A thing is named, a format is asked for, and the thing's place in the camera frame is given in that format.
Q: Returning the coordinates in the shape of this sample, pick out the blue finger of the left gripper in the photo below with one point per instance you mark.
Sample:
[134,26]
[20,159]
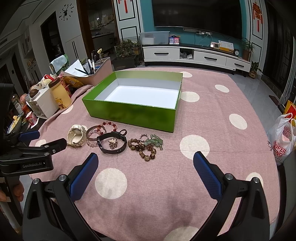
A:
[53,147]
[29,136]

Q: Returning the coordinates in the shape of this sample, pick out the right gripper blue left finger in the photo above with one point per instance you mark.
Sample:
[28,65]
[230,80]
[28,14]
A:
[50,212]

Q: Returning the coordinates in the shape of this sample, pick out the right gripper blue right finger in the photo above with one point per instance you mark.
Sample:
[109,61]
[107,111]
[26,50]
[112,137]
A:
[251,221]

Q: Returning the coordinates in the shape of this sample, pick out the gold flower brooch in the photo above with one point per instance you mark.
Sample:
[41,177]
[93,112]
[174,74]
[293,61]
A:
[113,143]

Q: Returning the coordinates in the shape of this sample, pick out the black wristwatch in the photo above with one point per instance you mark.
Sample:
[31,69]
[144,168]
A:
[122,143]

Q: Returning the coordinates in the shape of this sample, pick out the small dark ring band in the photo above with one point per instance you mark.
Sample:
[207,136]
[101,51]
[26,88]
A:
[122,133]

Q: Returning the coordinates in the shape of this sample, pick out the person's left hand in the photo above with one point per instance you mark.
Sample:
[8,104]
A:
[17,190]

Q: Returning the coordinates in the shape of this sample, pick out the white square box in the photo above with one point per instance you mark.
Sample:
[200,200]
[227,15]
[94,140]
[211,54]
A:
[43,104]

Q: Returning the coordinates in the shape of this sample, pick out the yellow bear bottle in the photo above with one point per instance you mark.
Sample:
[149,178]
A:
[60,94]

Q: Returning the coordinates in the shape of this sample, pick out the white paper sheet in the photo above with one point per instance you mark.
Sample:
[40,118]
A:
[76,70]

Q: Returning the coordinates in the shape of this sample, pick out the white plastic shopping bag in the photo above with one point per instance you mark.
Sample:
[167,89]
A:
[281,137]

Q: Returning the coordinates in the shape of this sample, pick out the pink desk organizer box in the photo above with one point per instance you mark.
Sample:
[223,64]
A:
[103,71]

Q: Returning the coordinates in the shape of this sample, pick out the pink polka dot tablecloth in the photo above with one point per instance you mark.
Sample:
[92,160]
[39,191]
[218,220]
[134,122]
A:
[164,199]

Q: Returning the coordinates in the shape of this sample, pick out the green cardboard box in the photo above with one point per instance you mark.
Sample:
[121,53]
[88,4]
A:
[141,98]

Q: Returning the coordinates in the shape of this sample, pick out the potted green plant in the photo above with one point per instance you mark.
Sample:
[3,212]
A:
[128,55]

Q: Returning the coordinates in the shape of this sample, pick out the small floor potted plant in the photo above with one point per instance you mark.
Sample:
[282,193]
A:
[254,69]

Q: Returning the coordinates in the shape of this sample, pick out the clear plastic storage bin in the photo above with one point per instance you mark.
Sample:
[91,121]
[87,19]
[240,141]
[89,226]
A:
[155,38]

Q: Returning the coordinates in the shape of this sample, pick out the white tv cabinet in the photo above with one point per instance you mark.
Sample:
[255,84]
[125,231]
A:
[199,56]

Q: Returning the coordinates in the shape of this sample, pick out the right potted plant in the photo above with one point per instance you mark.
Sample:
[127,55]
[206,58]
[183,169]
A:
[247,48]

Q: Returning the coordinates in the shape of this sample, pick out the white yellow box on cabinet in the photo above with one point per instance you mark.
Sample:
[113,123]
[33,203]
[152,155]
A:
[226,46]

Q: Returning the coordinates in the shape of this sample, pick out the large black television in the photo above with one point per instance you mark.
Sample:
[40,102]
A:
[223,17]

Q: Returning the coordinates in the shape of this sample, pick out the red chinese knot decoration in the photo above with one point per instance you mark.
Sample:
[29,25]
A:
[257,15]

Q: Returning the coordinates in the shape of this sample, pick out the black wall clock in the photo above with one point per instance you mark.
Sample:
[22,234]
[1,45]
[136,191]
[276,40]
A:
[66,12]

